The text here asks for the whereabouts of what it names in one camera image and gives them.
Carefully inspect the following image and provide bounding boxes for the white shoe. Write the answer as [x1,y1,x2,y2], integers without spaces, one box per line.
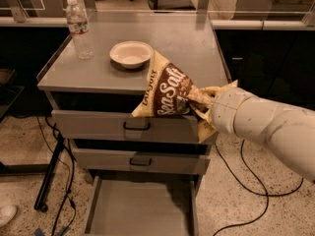
[0,205,18,227]

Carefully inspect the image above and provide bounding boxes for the clear plastic water bottle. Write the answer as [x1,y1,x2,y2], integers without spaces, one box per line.
[66,0,94,59]

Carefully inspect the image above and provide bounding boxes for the grey bottom drawer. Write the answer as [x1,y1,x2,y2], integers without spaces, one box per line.
[80,174,199,236]

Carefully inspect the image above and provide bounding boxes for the grey middle drawer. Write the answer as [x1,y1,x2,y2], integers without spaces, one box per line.
[71,139,211,175]

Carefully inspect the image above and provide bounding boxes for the grey drawer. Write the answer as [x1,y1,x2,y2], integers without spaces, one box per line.
[80,174,199,236]
[51,109,220,146]
[71,139,211,175]

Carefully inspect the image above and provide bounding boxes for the white paper bowl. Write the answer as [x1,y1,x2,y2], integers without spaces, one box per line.
[109,41,154,69]

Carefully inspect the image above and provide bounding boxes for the black cables at left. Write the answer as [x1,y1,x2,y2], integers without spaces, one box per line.
[34,115,78,236]

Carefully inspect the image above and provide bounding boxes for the black floor cable loop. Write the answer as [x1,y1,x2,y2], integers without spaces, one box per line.
[212,139,306,236]

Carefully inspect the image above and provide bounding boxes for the brown sea salt chip bag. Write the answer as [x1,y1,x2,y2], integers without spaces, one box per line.
[132,51,238,143]

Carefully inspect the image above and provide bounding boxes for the grey drawer cabinet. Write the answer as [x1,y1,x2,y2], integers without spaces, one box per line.
[35,10,234,236]

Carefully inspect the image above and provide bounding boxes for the black table leg frame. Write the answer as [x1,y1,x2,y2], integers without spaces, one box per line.
[0,135,64,212]

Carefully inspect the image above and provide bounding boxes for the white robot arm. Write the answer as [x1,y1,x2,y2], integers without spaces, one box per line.
[212,88,315,183]

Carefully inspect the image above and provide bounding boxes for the grey top drawer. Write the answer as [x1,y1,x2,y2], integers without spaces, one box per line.
[51,109,220,146]

